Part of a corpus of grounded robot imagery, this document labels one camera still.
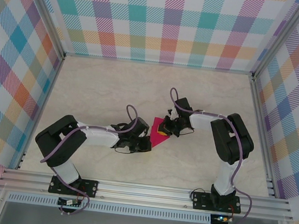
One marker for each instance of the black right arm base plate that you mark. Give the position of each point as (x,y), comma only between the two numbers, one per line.
(198,201)

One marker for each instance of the small left circuit board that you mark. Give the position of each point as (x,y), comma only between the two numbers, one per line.
(68,203)

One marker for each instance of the aluminium frame post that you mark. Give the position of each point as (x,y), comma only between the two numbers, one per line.
(45,13)
(279,40)

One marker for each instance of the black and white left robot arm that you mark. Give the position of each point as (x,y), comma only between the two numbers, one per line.
(60,147)

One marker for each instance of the aluminium mounting rail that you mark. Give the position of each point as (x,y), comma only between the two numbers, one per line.
(142,194)

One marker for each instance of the aluminium frame side bar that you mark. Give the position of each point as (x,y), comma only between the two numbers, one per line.
(41,109)
(259,136)

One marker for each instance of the pink square paper sheet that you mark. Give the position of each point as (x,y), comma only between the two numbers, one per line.
(157,140)

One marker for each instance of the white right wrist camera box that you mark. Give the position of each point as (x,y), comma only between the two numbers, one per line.
(170,112)

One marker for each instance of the small circuit board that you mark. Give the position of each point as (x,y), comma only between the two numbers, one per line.
(222,218)
(68,203)

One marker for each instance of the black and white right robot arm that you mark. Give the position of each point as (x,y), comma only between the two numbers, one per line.
(230,143)

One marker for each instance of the small right circuit board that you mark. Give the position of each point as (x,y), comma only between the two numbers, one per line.
(222,218)

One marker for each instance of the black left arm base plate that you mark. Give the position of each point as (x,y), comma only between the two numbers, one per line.
(91,188)

